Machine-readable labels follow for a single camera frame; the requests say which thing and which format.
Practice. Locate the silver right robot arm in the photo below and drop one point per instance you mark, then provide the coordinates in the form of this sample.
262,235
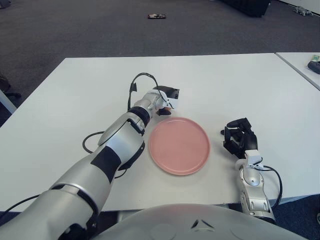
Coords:
252,192

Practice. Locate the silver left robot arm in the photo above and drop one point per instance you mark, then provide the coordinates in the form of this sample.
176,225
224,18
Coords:
120,140

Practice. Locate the white table leg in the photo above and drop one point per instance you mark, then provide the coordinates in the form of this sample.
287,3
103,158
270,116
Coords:
6,101

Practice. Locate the pink round plate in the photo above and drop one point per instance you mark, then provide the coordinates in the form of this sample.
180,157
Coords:
180,146

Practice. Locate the small dark flat floor object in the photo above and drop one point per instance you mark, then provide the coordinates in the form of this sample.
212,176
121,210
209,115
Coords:
157,16

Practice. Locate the grey handheld controller with screen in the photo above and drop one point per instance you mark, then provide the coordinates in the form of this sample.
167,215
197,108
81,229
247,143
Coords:
315,66

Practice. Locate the small green white packet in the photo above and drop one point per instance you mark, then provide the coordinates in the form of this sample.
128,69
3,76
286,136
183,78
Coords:
315,57

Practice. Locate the grey robot torso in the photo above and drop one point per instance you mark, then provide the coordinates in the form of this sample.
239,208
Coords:
162,225

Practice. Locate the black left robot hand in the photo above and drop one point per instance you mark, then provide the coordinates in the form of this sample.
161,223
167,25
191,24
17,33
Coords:
171,91

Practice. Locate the black box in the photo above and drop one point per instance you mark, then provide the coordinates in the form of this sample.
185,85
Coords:
245,7

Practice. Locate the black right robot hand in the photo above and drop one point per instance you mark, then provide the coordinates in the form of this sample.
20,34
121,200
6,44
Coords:
247,138

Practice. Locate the small grey quadruped toy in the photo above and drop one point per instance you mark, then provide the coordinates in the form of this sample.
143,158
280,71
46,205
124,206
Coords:
302,10

